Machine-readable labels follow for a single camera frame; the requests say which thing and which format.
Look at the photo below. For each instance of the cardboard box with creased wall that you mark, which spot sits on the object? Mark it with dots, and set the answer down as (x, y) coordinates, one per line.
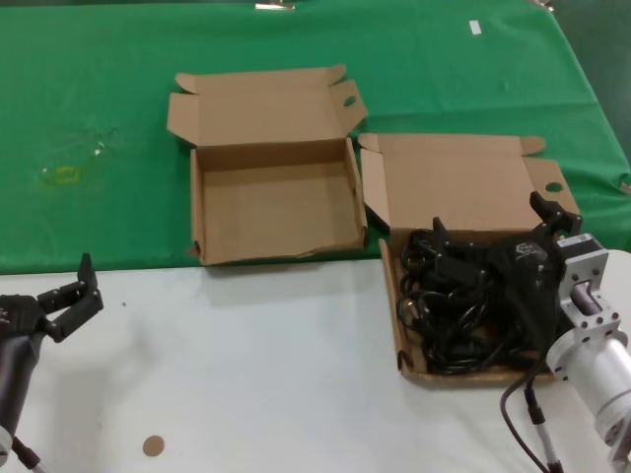
(276, 212)

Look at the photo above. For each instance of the clear tape scrap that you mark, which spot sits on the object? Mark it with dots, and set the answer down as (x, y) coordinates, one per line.
(99, 149)

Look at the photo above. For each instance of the brown cardboard disc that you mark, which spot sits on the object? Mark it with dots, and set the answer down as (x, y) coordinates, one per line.
(153, 446)

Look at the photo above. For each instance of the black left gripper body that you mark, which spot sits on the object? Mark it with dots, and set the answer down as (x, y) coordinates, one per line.
(20, 345)

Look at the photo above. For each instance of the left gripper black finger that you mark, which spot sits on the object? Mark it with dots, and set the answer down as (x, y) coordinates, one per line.
(79, 317)
(88, 281)

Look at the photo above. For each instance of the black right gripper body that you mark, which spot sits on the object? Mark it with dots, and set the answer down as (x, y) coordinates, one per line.
(527, 276)

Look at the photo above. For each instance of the white tape strip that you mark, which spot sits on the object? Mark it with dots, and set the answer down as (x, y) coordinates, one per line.
(475, 27)

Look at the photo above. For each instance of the green table cloth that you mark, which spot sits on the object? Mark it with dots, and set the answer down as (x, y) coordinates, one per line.
(98, 74)

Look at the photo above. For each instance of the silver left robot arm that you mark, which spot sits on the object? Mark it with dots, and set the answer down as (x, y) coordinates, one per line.
(4, 441)

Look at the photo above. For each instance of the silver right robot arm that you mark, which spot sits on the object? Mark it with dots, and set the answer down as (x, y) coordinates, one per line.
(606, 364)

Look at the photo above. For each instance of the cardboard box with smooth walls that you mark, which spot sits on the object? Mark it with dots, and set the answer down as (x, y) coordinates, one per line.
(443, 182)

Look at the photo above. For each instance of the metal cloth clip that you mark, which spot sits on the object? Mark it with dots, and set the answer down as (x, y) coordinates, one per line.
(273, 6)
(543, 4)

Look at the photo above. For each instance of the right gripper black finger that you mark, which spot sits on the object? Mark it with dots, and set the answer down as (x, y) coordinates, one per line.
(557, 219)
(458, 261)

